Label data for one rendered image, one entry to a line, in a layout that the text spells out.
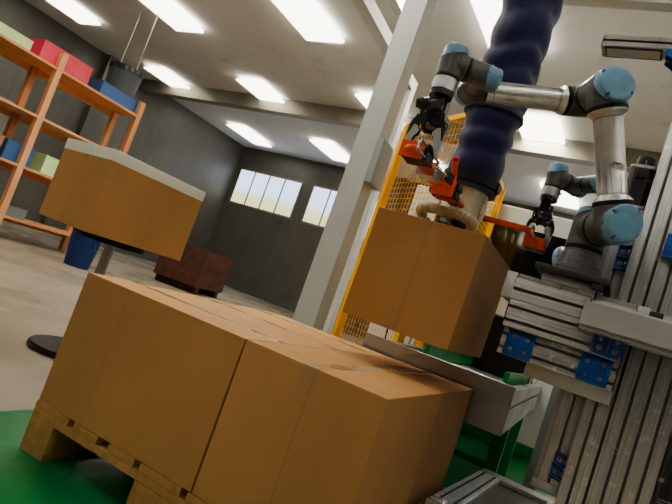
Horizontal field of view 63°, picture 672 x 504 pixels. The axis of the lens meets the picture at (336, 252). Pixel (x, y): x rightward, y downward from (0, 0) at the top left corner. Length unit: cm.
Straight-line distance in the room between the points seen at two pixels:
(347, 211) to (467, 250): 175
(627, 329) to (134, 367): 137
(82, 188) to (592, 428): 233
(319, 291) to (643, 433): 207
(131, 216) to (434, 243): 155
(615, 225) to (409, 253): 64
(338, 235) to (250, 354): 216
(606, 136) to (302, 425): 123
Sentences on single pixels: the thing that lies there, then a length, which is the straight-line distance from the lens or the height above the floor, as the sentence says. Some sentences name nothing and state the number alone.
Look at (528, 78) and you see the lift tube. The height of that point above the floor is 175.
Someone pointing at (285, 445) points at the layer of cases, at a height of 35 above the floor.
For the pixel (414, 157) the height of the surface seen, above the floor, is 117.
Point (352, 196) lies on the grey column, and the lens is 353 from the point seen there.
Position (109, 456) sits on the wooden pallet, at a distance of 168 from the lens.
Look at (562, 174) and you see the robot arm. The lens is 249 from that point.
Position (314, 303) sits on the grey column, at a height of 63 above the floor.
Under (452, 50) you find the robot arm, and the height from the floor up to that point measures 152.
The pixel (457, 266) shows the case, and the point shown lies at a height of 95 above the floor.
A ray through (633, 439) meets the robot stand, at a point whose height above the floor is 61.
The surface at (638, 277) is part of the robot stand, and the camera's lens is 208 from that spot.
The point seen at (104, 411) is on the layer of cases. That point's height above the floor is 21.
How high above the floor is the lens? 72
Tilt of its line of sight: 4 degrees up
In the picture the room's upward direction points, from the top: 19 degrees clockwise
